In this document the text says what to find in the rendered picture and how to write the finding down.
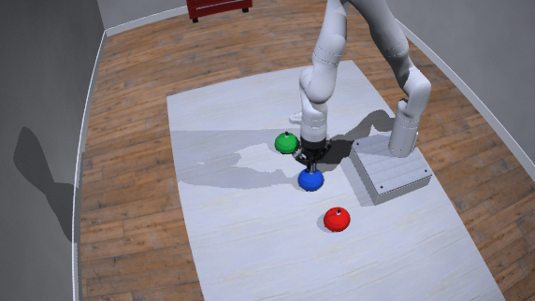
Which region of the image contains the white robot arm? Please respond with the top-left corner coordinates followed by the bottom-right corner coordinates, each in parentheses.
top-left (289, 0), bottom-right (431, 158)

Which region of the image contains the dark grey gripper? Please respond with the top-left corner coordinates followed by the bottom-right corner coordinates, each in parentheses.
top-left (292, 134), bottom-right (332, 172)

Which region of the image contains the green dome bell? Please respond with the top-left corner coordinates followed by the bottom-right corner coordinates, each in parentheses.
top-left (274, 131), bottom-right (299, 154)

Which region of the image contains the red dome bell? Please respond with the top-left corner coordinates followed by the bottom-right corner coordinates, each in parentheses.
top-left (324, 207), bottom-right (350, 232)

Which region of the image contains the blue bell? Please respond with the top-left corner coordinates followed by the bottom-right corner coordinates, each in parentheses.
top-left (297, 168), bottom-right (324, 192)

